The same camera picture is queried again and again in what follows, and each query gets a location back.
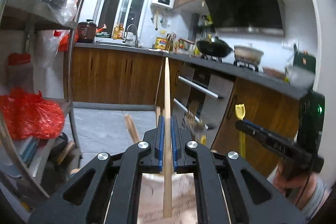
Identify dark electric pressure cooker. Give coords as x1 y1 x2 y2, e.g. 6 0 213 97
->
77 19 97 43

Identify gold fork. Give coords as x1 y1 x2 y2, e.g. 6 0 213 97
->
184 101 208 135

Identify black range hood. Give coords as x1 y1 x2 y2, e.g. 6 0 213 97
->
205 0 284 36

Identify chrome kitchen faucet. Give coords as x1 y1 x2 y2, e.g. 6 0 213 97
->
123 24 139 48

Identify yellow tulip plastic spoon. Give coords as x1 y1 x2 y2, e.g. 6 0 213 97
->
200 135 207 145
234 103 247 159

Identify wooden chopstick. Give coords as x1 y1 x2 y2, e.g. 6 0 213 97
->
124 115 141 143
163 57 173 218

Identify right hand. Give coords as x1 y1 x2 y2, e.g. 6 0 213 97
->
273 162 318 200

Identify yellow cooking oil bottle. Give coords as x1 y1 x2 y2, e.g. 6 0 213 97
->
154 30 167 50

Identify built-in steel oven drawers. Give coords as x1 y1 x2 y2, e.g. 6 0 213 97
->
173 64 235 148

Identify wooden kitchen cabinets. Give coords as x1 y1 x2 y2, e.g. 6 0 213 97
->
64 47 301 177

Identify black wok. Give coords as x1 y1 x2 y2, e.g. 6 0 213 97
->
196 39 234 58

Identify white plastic bag hanging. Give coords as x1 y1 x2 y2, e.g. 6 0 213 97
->
34 30 63 68

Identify white ceramic pot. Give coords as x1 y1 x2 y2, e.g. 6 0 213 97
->
234 46 264 66

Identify wooden chopstick in holder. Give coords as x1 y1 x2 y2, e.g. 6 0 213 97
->
124 115 141 143

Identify cream ceramic double utensil holder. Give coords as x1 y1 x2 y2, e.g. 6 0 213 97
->
137 173 198 224

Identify red plastic bag lower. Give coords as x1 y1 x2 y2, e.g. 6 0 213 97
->
1 88 65 140

